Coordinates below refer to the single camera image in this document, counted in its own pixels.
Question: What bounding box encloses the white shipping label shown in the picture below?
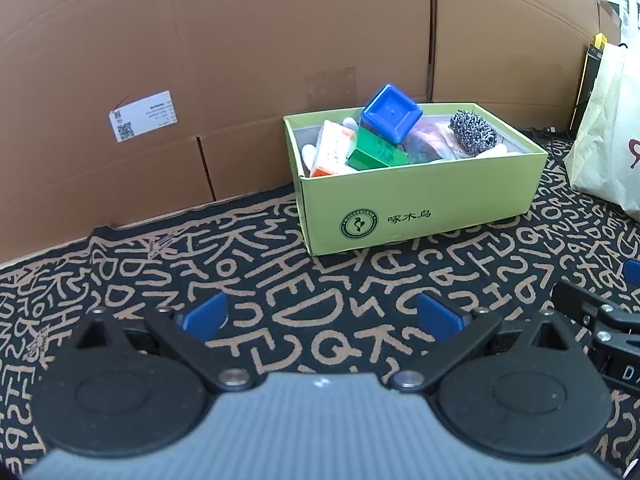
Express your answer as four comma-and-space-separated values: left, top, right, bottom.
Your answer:
108, 91, 178, 143

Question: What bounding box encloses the large brown cardboard sheet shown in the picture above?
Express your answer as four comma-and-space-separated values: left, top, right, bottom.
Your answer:
0, 0, 626, 266

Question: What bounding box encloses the shiny green packet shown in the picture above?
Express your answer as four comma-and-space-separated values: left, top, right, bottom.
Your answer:
346, 127, 410, 171

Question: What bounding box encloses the black cable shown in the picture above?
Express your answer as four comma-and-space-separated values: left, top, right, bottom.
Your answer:
527, 125, 576, 140

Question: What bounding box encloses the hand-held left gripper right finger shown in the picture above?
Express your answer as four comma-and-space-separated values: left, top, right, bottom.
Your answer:
390, 291, 577, 393

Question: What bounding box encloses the light green cardboard box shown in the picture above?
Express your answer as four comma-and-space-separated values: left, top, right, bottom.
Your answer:
283, 102, 549, 257

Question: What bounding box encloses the white bag with red print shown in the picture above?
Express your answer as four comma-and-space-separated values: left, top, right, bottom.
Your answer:
564, 42, 640, 222

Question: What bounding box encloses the black and yellow box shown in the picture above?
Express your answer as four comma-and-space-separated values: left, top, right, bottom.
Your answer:
570, 34, 610, 133

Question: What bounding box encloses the clear bag of brown items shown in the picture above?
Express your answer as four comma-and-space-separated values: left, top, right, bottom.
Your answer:
402, 117, 458, 165

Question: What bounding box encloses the yellow and white medicine box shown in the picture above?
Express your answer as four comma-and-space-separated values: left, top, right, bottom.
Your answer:
309, 120, 360, 179

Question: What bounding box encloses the blue square plastic container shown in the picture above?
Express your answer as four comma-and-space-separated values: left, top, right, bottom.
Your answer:
359, 84, 424, 145

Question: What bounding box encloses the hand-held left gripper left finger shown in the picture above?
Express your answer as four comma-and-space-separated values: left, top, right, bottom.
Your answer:
74, 291, 256, 395

